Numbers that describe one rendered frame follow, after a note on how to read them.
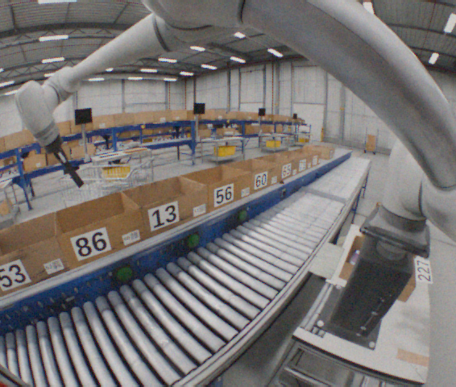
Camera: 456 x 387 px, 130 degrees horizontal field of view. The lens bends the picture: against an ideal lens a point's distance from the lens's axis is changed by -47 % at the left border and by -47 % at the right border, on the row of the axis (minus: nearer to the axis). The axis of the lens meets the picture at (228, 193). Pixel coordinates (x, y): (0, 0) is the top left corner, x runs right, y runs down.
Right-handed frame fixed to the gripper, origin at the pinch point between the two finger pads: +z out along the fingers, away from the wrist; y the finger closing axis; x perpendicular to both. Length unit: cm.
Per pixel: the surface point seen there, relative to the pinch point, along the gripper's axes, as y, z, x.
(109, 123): -387, 201, 152
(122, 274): 29.4, 30.7, -12.9
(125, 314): 43, 28, -24
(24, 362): 34, 9, -70
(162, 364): 67, 18, -25
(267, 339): 110, 105, 5
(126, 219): 18.0, 21.0, 5.6
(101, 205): -9.3, 31.2, 2.0
